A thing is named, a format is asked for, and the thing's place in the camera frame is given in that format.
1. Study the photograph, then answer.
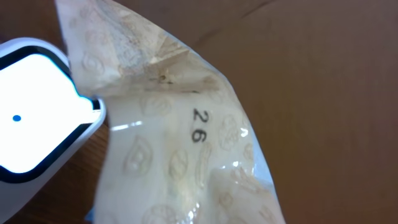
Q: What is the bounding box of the beige cookie snack bag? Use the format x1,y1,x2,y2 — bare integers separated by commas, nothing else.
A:
55,0,284,223

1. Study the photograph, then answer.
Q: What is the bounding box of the white barcode scanner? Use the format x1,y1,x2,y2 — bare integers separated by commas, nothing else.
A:
1,37,106,222

